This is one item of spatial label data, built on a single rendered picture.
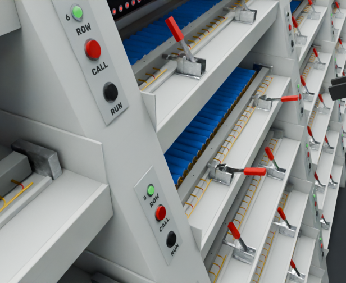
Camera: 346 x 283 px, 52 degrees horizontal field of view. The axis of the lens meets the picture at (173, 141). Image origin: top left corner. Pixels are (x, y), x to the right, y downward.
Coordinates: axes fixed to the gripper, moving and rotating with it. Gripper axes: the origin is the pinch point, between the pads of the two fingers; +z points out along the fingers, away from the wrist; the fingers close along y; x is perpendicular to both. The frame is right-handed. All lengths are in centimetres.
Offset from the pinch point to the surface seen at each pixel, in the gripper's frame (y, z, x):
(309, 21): 65, 19, 1
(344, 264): 38, 30, -93
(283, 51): 17.6, 15.7, 6.2
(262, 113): -3.0, 18.0, -0.1
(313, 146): 42, 26, -37
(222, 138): -19.3, 19.9, 3.6
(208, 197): -32.5, 18.8, 0.1
